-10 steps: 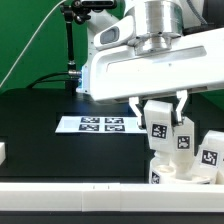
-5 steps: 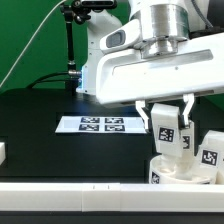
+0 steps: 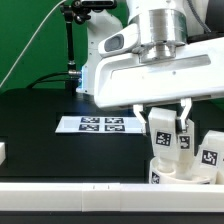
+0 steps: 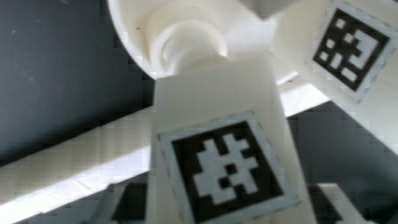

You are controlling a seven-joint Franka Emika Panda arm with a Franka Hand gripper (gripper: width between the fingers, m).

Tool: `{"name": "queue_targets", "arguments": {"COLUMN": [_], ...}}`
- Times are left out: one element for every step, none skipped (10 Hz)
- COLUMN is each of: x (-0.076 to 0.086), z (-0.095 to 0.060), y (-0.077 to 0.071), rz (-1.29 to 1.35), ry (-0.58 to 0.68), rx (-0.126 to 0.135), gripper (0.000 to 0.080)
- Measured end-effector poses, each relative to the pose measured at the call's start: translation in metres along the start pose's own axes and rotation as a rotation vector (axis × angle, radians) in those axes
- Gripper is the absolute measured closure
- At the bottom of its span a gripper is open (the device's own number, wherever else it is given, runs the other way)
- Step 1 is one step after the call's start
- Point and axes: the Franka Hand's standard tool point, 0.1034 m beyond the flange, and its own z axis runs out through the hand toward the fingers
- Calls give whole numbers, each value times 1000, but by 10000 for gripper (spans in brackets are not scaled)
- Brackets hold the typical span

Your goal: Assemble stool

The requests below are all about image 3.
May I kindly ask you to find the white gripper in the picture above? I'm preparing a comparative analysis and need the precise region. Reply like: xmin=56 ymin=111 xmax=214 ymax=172
xmin=94 ymin=24 xmax=224 ymax=134

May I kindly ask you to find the white round stool seat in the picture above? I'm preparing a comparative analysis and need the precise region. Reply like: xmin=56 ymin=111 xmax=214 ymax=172
xmin=149 ymin=157 xmax=214 ymax=184

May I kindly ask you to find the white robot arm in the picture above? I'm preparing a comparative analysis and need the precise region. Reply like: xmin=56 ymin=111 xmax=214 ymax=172
xmin=80 ymin=0 xmax=224 ymax=131

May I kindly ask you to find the paper sheet with markers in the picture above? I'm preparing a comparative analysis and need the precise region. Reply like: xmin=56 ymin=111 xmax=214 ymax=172
xmin=55 ymin=116 xmax=142 ymax=134

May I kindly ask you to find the black camera on stand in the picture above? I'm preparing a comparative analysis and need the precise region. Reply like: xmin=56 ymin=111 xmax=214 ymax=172
xmin=81 ymin=0 xmax=117 ymax=10

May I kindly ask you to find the black cable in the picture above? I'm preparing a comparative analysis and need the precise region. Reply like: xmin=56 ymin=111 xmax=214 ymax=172
xmin=26 ymin=71 xmax=82 ymax=90

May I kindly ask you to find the white cable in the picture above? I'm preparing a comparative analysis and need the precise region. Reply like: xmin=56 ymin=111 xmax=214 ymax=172
xmin=0 ymin=0 xmax=68 ymax=88

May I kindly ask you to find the white left border rail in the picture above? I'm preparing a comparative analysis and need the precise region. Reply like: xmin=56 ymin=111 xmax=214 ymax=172
xmin=0 ymin=142 xmax=6 ymax=165

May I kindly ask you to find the white border rail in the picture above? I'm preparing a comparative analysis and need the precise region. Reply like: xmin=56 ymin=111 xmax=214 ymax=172
xmin=0 ymin=183 xmax=224 ymax=212
xmin=0 ymin=142 xmax=6 ymax=165

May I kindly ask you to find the white front border rail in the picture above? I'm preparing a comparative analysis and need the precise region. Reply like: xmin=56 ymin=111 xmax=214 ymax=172
xmin=0 ymin=183 xmax=224 ymax=212

